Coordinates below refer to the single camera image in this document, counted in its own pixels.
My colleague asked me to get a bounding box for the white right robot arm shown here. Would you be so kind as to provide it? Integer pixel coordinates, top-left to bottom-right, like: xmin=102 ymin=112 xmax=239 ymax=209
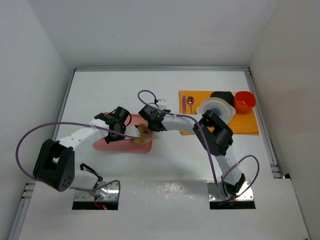
xmin=138 ymin=105 xmax=246 ymax=197

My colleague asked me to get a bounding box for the black plate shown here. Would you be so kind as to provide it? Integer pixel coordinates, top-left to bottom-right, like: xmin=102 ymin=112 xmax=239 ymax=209
xmin=210 ymin=91 xmax=235 ymax=106

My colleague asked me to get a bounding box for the purple knife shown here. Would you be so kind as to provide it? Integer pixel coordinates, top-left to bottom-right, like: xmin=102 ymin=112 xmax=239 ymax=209
xmin=182 ymin=95 xmax=186 ymax=114

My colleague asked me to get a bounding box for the golden bread roll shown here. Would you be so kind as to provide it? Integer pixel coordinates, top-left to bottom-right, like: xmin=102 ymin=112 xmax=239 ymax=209
xmin=131 ymin=124 xmax=153 ymax=144

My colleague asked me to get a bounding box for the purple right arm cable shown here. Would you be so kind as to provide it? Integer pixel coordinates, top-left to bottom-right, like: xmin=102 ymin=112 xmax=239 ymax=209
xmin=137 ymin=89 xmax=261 ymax=203

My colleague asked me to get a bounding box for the clear plastic bowl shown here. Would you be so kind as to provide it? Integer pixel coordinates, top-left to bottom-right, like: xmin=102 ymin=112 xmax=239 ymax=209
xmin=195 ymin=97 xmax=236 ymax=124

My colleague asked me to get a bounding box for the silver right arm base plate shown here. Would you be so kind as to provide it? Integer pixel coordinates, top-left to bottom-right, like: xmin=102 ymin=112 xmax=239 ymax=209
xmin=207 ymin=180 xmax=254 ymax=202

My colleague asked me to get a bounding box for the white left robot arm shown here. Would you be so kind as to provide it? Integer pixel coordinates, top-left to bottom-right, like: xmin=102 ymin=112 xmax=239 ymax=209
xmin=32 ymin=106 xmax=132 ymax=192

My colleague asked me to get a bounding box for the orange place mat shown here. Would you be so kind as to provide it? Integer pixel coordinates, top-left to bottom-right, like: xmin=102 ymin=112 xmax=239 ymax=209
xmin=179 ymin=90 xmax=260 ymax=135

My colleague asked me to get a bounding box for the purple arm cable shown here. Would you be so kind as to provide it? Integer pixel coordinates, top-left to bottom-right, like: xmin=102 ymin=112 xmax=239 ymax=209
xmin=15 ymin=121 xmax=153 ymax=198
xmin=137 ymin=89 xmax=261 ymax=203

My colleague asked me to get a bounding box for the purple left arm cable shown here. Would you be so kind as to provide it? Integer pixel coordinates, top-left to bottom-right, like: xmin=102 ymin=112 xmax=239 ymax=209
xmin=15 ymin=121 xmax=153 ymax=198

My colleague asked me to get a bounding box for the orange cup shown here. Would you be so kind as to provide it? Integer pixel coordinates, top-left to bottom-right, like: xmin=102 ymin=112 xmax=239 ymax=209
xmin=233 ymin=91 xmax=257 ymax=114

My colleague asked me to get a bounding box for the pink plastic tray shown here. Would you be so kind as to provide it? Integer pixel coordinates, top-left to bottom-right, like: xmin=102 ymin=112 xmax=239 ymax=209
xmin=93 ymin=114 xmax=153 ymax=154

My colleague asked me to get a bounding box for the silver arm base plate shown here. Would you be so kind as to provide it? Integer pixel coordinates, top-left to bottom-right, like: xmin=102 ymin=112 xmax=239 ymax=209
xmin=74 ymin=181 xmax=120 ymax=202

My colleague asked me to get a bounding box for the aluminium table frame rail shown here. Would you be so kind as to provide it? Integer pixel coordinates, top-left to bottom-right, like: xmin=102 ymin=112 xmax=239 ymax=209
xmin=244 ymin=66 xmax=283 ymax=180

